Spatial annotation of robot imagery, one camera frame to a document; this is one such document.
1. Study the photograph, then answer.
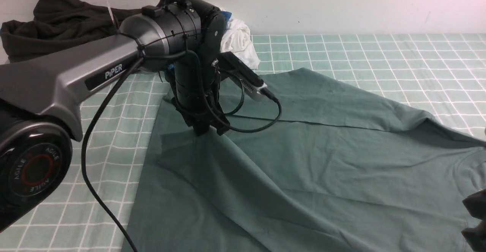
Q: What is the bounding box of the blue crumpled garment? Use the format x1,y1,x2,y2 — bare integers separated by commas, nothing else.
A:
222,11,232,21

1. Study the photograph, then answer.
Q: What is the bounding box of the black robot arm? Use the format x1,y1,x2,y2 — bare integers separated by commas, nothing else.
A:
0,0,226,231

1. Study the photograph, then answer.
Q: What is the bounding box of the green long-sleeve top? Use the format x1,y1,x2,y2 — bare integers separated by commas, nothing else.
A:
127,68,485,252

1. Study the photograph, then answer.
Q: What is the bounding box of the green checkered table cloth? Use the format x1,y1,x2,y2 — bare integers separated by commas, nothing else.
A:
0,35,486,252

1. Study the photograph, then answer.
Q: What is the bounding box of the white crumpled garment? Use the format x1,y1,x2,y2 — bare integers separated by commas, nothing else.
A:
220,14,261,70

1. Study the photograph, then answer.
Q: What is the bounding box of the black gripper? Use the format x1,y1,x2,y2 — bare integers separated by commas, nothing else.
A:
170,57,229,136

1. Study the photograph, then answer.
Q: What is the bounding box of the dark brown crumpled garment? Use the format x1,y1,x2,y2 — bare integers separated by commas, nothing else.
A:
1,0,141,63

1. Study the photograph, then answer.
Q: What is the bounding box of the black cable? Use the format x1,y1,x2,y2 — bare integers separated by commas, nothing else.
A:
81,57,283,252

